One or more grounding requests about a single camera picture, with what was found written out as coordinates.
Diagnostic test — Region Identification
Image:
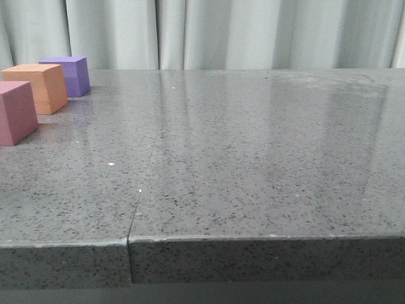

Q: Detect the orange foam cube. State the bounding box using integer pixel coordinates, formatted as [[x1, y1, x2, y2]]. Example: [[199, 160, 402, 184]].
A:
[[1, 63, 68, 115]]

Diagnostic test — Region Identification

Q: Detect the grey curtain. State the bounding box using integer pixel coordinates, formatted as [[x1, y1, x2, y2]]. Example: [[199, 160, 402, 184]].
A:
[[1, 1, 404, 70]]

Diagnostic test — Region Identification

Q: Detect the purple foam cube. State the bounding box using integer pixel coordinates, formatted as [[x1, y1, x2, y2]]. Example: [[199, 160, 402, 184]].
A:
[[39, 56, 90, 98]]

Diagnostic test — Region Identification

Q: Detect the pink foam cube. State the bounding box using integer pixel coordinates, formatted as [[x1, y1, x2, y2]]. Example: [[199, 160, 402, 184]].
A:
[[1, 81, 39, 146]]

